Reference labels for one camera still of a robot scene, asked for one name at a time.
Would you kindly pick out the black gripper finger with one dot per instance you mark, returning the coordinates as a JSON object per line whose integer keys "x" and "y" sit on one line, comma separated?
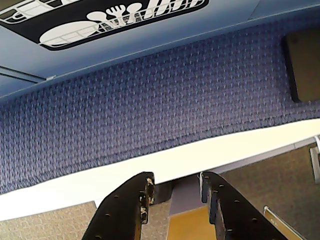
{"x": 120, "y": 212}
{"x": 237, "y": 217}

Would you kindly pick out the yellow wooden block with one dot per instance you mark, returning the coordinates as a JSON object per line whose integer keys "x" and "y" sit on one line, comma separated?
{"x": 187, "y": 225}

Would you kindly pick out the blue woven placemat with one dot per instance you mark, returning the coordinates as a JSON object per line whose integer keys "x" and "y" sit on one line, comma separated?
{"x": 150, "y": 112}

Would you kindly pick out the black white dish rack sticker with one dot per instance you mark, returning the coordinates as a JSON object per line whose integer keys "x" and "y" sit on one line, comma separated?
{"x": 75, "y": 37}

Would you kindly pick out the blue cabinet panel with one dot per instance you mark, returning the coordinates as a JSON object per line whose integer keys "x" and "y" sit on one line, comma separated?
{"x": 20, "y": 57}

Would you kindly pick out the grey lilac post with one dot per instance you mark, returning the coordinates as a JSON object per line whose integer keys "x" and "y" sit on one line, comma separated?
{"x": 185, "y": 197}

